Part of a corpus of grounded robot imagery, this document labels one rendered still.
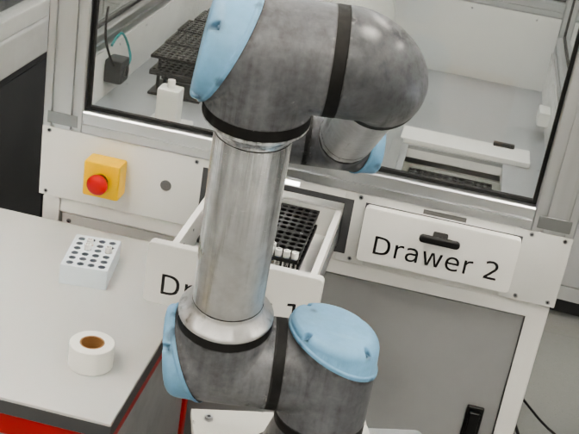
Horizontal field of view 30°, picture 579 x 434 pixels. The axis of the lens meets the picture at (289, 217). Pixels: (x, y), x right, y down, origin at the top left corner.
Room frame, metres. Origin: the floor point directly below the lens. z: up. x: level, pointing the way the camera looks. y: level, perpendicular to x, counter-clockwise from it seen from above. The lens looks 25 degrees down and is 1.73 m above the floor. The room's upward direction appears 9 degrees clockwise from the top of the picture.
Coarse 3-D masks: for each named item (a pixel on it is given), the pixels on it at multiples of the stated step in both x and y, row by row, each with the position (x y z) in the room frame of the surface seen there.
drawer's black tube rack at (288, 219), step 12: (288, 204) 1.84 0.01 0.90; (288, 216) 1.79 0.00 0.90; (300, 216) 1.80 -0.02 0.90; (312, 216) 1.81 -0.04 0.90; (288, 228) 1.74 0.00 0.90; (300, 228) 1.75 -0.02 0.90; (312, 228) 1.75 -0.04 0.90; (276, 240) 1.69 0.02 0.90; (288, 240) 1.69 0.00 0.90; (300, 240) 1.70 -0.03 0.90; (300, 252) 1.65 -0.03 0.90; (300, 264) 1.66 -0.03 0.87
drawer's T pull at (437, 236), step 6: (420, 234) 1.78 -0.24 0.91; (438, 234) 1.79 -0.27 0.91; (444, 234) 1.80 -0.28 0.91; (420, 240) 1.77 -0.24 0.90; (426, 240) 1.77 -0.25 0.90; (432, 240) 1.77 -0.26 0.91; (438, 240) 1.77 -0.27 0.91; (444, 240) 1.77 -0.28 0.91; (450, 240) 1.77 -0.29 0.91; (444, 246) 1.77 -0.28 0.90; (450, 246) 1.77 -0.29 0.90; (456, 246) 1.77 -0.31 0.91
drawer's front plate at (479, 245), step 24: (384, 216) 1.82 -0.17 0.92; (408, 216) 1.81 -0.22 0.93; (360, 240) 1.82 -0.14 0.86; (384, 240) 1.82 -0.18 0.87; (408, 240) 1.81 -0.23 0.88; (456, 240) 1.80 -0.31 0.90; (480, 240) 1.80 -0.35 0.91; (504, 240) 1.79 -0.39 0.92; (384, 264) 1.82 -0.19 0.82; (408, 264) 1.81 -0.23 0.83; (432, 264) 1.81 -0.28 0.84; (480, 264) 1.79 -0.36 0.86; (504, 264) 1.79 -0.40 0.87; (504, 288) 1.79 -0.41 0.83
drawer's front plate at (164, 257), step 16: (160, 240) 1.56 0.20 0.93; (160, 256) 1.54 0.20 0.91; (176, 256) 1.54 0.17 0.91; (192, 256) 1.54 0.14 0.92; (160, 272) 1.54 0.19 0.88; (176, 272) 1.54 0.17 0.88; (192, 272) 1.54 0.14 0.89; (272, 272) 1.52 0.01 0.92; (288, 272) 1.52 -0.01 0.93; (304, 272) 1.53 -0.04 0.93; (144, 288) 1.55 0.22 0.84; (160, 288) 1.54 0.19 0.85; (272, 288) 1.52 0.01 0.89; (288, 288) 1.52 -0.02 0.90; (304, 288) 1.51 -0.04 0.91; (320, 288) 1.51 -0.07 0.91; (272, 304) 1.52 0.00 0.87
